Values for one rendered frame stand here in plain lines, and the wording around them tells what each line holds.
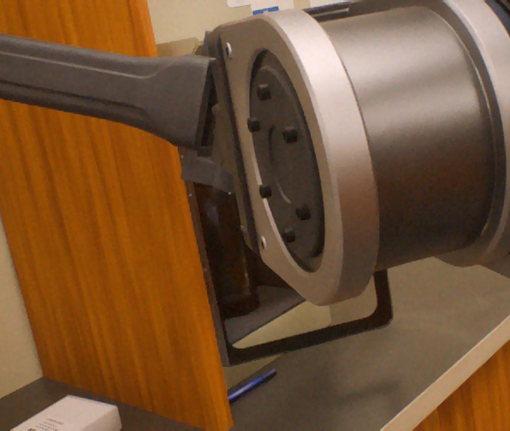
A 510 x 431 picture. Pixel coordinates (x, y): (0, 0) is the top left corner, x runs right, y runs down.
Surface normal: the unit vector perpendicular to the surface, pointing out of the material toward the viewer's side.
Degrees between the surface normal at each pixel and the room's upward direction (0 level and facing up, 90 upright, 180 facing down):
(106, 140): 90
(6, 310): 90
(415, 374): 0
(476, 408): 90
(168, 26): 90
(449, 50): 46
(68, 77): 79
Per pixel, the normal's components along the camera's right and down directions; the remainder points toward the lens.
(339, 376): -0.18, -0.95
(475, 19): 0.05, -0.55
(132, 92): -0.27, 0.09
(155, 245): -0.66, 0.29
